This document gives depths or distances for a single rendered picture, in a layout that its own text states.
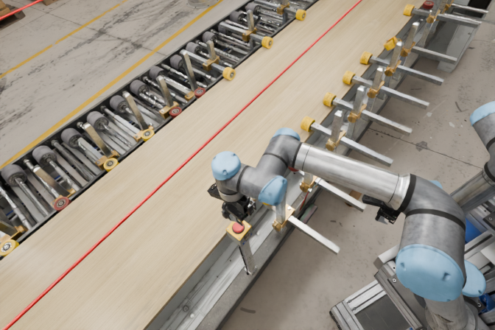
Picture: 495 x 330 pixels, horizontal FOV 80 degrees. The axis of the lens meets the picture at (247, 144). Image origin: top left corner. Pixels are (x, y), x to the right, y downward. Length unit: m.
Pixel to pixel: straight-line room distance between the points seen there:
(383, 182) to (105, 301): 1.24
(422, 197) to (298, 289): 1.65
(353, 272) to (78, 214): 1.79
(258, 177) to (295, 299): 1.64
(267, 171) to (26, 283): 1.36
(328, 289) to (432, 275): 1.66
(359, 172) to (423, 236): 0.19
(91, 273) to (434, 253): 1.38
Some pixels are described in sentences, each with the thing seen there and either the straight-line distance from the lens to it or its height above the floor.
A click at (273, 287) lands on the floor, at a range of 2.31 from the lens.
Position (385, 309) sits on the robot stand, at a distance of 2.16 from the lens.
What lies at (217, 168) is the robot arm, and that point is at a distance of 0.74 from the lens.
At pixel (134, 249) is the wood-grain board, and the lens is 1.59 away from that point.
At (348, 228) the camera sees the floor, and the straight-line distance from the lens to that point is 2.50.
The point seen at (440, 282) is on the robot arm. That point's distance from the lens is 0.72.
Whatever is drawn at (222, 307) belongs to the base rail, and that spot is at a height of 0.70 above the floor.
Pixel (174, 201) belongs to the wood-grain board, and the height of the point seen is 0.90.
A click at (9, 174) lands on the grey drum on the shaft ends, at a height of 0.86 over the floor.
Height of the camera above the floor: 2.25
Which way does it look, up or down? 51 degrees down
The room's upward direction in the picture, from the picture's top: 9 degrees counter-clockwise
